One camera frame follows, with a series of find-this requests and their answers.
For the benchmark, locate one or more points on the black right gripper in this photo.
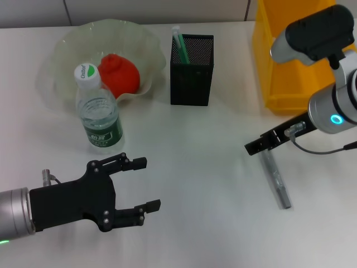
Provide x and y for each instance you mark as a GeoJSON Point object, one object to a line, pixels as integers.
{"type": "Point", "coordinates": [302, 125]}

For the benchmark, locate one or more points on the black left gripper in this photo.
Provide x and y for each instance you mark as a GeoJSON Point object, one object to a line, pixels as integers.
{"type": "Point", "coordinates": [72, 201]}

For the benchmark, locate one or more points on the clear green-label water bottle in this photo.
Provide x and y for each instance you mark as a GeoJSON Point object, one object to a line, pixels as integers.
{"type": "Point", "coordinates": [103, 134]}

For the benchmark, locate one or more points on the orange fruit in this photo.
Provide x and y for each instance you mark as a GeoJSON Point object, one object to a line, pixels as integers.
{"type": "Point", "coordinates": [122, 75]}

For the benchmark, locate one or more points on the green utility knife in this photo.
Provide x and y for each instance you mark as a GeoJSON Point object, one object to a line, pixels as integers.
{"type": "Point", "coordinates": [182, 50]}

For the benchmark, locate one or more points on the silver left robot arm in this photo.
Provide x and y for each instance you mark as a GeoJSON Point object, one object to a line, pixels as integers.
{"type": "Point", "coordinates": [14, 212]}

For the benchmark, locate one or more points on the grey metal pen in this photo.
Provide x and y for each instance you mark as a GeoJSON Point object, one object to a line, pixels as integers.
{"type": "Point", "coordinates": [279, 184]}

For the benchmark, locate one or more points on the black mesh pen holder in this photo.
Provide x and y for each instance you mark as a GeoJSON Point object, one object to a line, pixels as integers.
{"type": "Point", "coordinates": [189, 89]}

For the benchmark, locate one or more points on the pale green glass fruit plate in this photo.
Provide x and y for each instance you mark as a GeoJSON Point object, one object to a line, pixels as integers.
{"type": "Point", "coordinates": [72, 47]}

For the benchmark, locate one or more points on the yellow plastic bin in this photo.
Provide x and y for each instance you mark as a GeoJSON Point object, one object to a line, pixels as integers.
{"type": "Point", "coordinates": [265, 69]}

